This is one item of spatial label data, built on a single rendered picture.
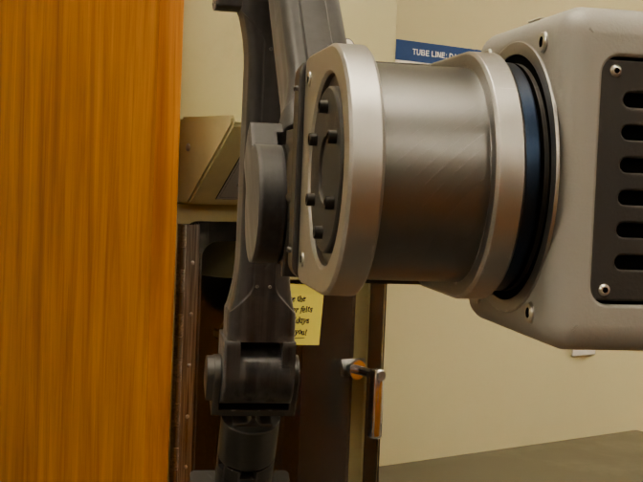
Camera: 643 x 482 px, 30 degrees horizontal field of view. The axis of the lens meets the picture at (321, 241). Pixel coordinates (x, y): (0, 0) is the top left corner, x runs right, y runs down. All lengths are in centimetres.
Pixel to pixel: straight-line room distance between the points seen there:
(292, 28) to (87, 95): 60
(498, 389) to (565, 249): 185
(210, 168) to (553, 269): 85
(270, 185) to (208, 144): 62
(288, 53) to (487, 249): 35
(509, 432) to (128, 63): 133
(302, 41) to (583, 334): 39
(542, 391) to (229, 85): 123
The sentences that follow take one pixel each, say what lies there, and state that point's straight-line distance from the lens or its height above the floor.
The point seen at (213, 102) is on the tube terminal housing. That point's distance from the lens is 143.
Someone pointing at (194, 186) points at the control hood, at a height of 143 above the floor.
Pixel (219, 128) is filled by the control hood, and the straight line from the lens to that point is 133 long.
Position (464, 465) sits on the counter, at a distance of 222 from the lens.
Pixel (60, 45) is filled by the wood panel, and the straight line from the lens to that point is 152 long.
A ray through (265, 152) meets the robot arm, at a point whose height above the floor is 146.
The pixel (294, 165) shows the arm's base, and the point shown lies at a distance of 65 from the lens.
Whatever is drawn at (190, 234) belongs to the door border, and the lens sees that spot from 140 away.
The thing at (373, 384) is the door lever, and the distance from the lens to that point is 153.
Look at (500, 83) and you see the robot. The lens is 55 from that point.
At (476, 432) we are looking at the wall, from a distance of 236.
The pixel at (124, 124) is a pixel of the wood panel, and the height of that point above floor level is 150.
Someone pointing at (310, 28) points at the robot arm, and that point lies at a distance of 87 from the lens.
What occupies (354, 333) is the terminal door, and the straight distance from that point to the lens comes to 155.
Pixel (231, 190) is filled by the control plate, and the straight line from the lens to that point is 139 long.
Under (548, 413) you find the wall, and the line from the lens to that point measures 250.
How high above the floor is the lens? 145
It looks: 3 degrees down
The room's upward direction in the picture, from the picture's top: 2 degrees clockwise
